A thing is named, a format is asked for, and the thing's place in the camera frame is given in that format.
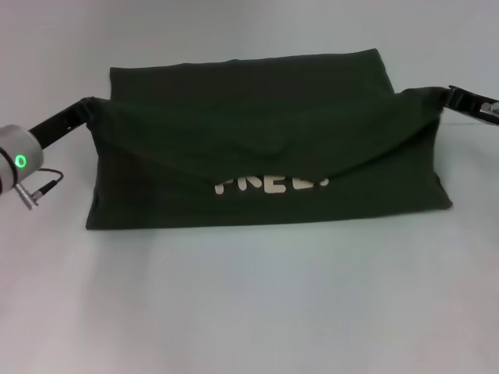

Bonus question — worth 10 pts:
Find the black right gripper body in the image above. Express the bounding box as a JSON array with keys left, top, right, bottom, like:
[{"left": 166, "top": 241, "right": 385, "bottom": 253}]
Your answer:
[{"left": 448, "top": 84, "right": 499, "bottom": 128}]

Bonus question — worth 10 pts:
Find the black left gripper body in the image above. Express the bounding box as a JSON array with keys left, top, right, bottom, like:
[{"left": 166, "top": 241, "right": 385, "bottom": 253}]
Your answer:
[{"left": 27, "top": 99, "right": 87, "bottom": 151}]

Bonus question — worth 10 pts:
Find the left gripper cable with connector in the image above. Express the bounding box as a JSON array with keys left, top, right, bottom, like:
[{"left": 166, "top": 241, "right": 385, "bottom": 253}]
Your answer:
[{"left": 14, "top": 166, "right": 64, "bottom": 212}]

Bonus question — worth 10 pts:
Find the dark green shirt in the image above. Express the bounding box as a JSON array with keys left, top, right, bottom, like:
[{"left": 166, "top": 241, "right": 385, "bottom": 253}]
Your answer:
[{"left": 83, "top": 48, "right": 454, "bottom": 233}]

